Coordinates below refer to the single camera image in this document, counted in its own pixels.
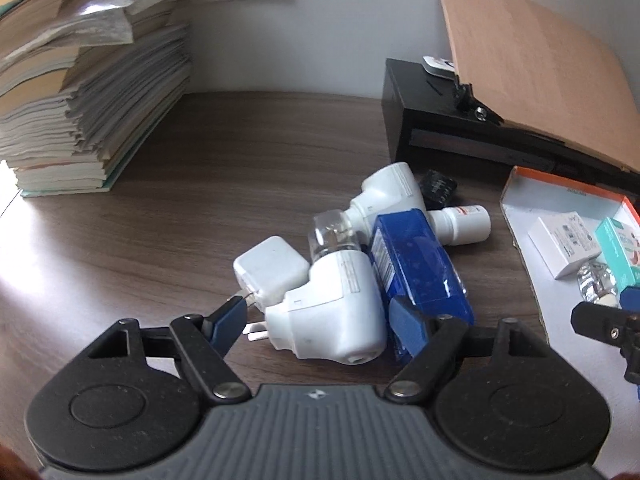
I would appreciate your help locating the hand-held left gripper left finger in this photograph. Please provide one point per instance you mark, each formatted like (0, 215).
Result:
(227, 322)

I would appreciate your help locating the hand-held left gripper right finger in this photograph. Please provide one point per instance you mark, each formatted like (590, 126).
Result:
(405, 322)

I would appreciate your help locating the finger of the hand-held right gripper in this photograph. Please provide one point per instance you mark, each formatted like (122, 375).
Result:
(600, 322)

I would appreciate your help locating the silver foil packet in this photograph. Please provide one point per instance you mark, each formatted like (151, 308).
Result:
(595, 282)

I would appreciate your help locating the orange cardboard box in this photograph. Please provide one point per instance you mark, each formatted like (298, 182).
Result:
(550, 290)

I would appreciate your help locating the blue plastic box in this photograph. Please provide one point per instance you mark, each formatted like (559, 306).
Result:
(420, 260)

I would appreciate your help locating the white charger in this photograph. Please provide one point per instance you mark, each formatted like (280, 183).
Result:
(272, 265)

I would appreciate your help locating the white plug-in repeller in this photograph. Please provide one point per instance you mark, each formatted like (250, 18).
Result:
(330, 310)
(390, 190)

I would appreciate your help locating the teal bandage box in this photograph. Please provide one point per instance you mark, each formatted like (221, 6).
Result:
(620, 245)

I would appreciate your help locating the small white green box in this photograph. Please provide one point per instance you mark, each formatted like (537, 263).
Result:
(565, 242)

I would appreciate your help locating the white pill bottle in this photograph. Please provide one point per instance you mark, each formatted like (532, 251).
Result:
(462, 222)

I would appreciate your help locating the clear refill bottle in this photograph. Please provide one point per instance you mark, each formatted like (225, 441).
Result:
(330, 232)

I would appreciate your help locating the black charger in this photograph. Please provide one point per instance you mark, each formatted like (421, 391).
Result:
(437, 187)

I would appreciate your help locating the black desk riser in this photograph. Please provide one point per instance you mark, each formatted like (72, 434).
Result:
(415, 105)

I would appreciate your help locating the small white device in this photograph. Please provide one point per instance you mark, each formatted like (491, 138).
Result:
(439, 66)

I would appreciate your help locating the stack of books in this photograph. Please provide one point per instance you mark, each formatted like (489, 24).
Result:
(75, 110)

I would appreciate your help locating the wooden board stand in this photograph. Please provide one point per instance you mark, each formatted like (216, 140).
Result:
(525, 60)

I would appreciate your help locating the clear plastic sleeve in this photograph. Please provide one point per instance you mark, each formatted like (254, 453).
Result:
(100, 25)

